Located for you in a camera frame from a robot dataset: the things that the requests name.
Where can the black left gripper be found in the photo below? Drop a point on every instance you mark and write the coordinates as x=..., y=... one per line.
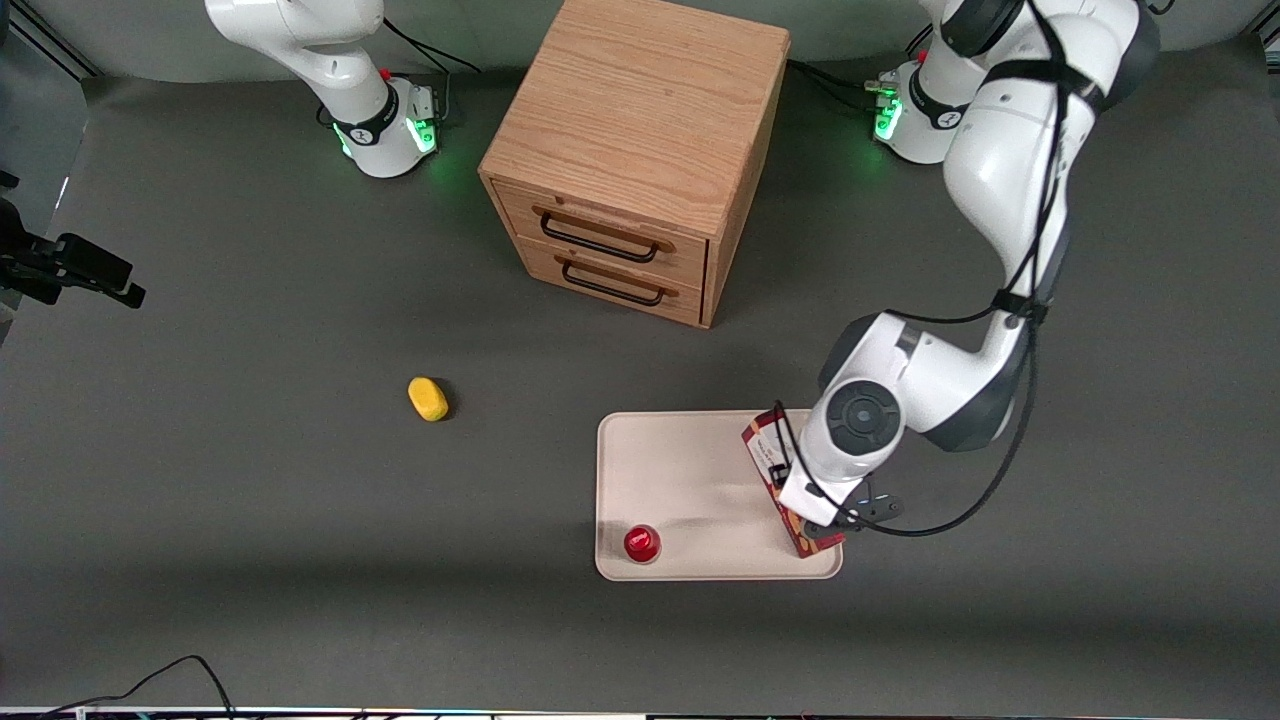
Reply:
x=776, y=474

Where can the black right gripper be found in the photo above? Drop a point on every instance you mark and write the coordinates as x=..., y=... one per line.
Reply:
x=48, y=266

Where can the red cookie box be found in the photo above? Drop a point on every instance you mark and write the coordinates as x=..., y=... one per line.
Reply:
x=765, y=450

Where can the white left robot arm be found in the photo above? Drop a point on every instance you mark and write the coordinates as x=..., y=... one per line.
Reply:
x=1010, y=200

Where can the beige plastic tray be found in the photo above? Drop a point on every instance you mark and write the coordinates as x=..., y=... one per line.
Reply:
x=690, y=480

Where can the yellow sponge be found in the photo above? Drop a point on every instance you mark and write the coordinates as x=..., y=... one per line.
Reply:
x=429, y=399

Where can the wooden two-drawer cabinet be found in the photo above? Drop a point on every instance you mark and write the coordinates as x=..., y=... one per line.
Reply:
x=640, y=130

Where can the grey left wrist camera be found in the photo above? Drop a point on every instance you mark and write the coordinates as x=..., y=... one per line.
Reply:
x=885, y=508

